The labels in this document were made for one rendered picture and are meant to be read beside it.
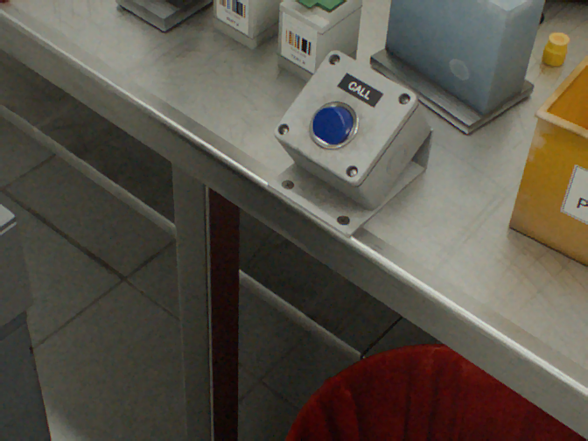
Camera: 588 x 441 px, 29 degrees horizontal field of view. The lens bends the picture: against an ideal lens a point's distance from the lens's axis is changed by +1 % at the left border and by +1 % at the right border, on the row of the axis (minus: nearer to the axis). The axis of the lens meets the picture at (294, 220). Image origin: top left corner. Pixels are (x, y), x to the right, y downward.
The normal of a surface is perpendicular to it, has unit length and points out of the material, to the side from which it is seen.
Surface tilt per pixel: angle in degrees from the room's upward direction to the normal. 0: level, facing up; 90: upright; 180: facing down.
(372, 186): 90
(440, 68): 90
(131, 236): 0
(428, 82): 0
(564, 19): 0
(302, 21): 90
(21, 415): 90
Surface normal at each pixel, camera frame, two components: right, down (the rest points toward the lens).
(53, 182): 0.04, -0.68
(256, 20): 0.76, 0.50
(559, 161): -0.59, 0.58
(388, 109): -0.29, -0.32
